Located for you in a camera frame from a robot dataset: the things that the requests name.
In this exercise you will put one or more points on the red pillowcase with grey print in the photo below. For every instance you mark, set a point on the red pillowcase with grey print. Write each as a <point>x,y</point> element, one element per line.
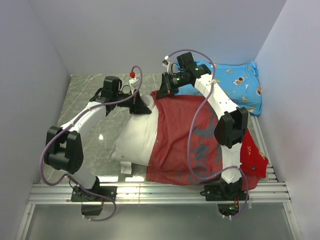
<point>186,148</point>

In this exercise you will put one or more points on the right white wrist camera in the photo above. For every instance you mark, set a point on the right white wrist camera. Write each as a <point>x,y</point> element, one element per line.
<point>167,64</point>

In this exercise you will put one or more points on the aluminium rail frame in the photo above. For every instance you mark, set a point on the aluminium rail frame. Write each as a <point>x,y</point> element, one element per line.
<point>150,211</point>

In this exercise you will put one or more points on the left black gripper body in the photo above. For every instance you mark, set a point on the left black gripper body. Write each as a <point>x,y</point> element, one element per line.
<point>126,103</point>

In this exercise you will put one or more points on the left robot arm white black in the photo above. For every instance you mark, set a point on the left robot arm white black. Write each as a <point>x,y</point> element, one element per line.
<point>63,155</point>

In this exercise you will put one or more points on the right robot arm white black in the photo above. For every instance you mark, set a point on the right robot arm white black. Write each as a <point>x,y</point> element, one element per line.
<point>232,122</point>

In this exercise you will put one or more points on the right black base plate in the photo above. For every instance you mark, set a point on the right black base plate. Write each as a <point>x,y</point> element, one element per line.
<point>221,193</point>

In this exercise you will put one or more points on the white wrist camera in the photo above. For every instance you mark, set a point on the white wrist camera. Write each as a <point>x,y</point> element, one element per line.
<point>134,82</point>
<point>167,64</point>

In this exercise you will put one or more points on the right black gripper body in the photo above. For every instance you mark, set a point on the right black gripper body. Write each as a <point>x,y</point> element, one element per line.
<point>176,81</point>

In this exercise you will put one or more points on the right control board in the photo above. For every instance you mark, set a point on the right control board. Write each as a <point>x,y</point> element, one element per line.
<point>227,210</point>

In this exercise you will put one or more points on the white pillow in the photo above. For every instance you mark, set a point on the white pillow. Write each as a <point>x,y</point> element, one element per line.
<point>137,138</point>

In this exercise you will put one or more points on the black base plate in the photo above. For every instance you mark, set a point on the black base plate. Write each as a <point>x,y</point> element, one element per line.
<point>79,195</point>
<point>221,193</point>

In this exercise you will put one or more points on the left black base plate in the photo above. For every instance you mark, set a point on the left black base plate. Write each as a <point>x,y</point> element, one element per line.
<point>79,195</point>

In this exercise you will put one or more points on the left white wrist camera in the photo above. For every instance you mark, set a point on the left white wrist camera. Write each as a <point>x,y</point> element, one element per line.
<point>134,82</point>

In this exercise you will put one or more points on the blue cartoon print pillow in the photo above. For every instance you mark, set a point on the blue cartoon print pillow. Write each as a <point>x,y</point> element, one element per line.
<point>240,83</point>

